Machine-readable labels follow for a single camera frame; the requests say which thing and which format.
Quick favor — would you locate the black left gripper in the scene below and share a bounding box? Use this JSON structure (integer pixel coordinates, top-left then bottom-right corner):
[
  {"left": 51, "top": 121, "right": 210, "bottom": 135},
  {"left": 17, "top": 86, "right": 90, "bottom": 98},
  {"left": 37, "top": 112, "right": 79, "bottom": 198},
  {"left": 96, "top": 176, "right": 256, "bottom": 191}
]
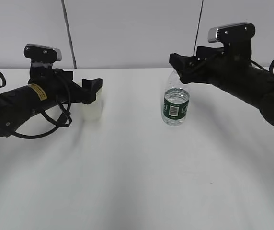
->
[{"left": 28, "top": 68, "right": 103, "bottom": 104}]

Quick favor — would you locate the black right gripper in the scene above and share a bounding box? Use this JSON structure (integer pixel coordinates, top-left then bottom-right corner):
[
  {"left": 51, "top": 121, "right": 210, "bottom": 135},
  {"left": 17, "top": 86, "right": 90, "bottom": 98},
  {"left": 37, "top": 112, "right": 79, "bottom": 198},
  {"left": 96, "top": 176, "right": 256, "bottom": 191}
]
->
[{"left": 169, "top": 43, "right": 252, "bottom": 84}]

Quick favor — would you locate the white paper cup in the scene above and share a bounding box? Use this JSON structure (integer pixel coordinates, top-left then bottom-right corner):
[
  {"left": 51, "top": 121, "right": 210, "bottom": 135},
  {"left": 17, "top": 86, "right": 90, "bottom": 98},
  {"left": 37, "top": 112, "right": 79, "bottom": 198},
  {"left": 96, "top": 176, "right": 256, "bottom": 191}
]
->
[{"left": 79, "top": 89, "right": 103, "bottom": 122}]

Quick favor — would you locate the clear water bottle green label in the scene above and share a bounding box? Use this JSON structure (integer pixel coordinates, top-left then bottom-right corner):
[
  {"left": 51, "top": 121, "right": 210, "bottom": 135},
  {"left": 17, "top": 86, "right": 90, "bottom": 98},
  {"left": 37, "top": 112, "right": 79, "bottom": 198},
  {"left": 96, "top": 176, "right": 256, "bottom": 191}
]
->
[{"left": 161, "top": 70, "right": 190, "bottom": 126}]

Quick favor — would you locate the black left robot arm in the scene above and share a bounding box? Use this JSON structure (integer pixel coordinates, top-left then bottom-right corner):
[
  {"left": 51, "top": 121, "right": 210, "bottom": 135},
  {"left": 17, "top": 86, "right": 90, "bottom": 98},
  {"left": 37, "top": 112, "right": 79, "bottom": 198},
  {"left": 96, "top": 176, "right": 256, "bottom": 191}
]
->
[{"left": 0, "top": 68, "right": 103, "bottom": 139}]

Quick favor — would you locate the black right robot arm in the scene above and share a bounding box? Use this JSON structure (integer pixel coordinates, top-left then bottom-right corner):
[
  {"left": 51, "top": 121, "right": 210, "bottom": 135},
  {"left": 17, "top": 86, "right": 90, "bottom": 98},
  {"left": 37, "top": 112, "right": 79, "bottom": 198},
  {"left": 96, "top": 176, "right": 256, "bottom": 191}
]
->
[{"left": 169, "top": 45, "right": 274, "bottom": 126}]

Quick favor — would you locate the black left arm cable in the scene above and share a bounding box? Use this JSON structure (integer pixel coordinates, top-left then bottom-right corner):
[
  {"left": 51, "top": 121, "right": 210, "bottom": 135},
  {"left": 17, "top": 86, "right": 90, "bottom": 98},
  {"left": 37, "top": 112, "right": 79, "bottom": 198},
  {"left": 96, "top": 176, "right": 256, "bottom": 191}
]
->
[{"left": 0, "top": 66, "right": 73, "bottom": 139}]

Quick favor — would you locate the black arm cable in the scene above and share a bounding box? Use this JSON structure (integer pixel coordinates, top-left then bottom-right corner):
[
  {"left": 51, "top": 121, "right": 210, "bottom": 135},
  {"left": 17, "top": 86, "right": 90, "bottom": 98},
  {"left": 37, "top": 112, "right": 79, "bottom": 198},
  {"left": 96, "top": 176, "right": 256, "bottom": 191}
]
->
[
  {"left": 249, "top": 52, "right": 274, "bottom": 77},
  {"left": 0, "top": 66, "right": 73, "bottom": 139}
]

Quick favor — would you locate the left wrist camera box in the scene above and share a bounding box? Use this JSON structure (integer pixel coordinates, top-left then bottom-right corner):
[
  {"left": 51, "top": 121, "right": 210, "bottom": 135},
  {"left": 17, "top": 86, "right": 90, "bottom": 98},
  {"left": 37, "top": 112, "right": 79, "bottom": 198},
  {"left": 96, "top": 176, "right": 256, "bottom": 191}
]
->
[{"left": 24, "top": 44, "right": 62, "bottom": 63}]

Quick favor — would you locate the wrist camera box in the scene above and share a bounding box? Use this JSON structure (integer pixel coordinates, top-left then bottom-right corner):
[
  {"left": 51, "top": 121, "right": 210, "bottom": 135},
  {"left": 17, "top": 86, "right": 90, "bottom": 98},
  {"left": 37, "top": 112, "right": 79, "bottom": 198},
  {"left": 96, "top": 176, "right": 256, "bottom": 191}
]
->
[
  {"left": 24, "top": 44, "right": 62, "bottom": 63},
  {"left": 207, "top": 22, "right": 256, "bottom": 44}
]

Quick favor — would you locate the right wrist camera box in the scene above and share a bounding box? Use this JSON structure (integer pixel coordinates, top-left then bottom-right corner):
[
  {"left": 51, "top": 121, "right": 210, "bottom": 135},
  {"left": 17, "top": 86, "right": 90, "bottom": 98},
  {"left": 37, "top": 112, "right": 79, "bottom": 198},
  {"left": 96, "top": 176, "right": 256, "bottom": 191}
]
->
[{"left": 207, "top": 22, "right": 256, "bottom": 44}]

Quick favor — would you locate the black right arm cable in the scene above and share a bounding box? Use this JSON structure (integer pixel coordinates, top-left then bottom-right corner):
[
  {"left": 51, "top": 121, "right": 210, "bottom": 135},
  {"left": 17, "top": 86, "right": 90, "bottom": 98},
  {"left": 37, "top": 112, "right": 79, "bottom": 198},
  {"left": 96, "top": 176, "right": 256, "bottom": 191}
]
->
[{"left": 249, "top": 52, "right": 274, "bottom": 77}]

